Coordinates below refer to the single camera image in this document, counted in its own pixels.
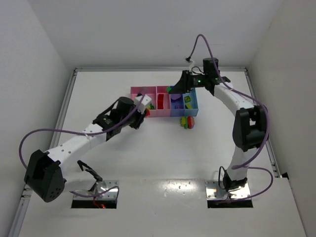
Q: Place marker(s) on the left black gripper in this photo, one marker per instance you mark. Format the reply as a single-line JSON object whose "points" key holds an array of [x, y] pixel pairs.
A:
{"points": [[138, 121]]}

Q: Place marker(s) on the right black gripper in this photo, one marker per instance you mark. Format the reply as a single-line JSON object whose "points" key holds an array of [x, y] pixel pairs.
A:
{"points": [[185, 81]]}

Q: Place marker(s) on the purple arch lego brick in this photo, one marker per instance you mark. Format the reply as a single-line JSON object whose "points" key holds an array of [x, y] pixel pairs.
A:
{"points": [[175, 97]]}

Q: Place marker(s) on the small lime square brick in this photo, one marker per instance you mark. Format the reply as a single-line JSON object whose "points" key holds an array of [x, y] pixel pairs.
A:
{"points": [[187, 99]]}

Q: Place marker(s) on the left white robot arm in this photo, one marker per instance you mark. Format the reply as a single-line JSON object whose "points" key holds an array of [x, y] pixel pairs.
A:
{"points": [[60, 169]]}

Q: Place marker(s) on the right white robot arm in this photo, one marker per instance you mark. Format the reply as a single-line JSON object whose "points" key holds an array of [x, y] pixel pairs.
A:
{"points": [[250, 129]]}

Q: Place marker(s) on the light blue bin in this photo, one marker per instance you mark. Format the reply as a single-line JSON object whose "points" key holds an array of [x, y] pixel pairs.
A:
{"points": [[190, 103]]}

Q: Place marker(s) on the purple-blue bin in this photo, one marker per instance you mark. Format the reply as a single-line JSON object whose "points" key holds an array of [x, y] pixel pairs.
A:
{"points": [[177, 112]]}

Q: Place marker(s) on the small pink bin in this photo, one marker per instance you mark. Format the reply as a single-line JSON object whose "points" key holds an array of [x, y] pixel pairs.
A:
{"points": [[166, 111]]}

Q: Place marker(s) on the large pink bin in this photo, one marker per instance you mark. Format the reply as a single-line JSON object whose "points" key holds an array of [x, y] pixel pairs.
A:
{"points": [[148, 90]]}

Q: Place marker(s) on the red lime purple lego cluster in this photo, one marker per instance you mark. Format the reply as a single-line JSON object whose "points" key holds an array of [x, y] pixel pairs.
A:
{"points": [[187, 122]]}

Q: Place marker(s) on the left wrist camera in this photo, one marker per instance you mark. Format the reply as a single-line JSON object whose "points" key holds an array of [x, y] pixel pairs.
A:
{"points": [[142, 102]]}

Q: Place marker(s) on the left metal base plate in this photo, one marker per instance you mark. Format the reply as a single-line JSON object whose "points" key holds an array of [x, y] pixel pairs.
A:
{"points": [[103, 195]]}

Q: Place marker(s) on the metal base plate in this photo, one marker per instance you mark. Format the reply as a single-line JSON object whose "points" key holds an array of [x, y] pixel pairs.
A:
{"points": [[220, 198], [103, 195]]}

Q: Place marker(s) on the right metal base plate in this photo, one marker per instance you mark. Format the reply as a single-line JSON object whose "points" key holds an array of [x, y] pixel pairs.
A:
{"points": [[220, 198]]}

